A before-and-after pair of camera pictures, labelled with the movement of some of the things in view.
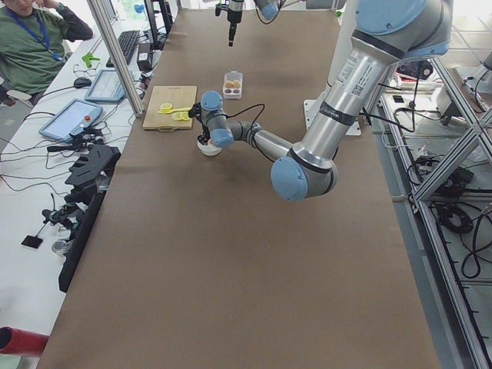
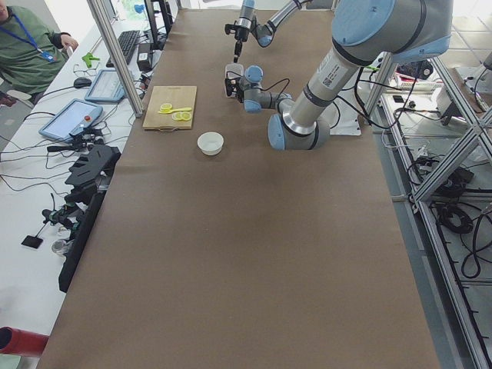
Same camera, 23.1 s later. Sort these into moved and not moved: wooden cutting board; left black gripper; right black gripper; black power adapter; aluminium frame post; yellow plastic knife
Moved: right black gripper; left black gripper
Not moved: aluminium frame post; black power adapter; wooden cutting board; yellow plastic knife
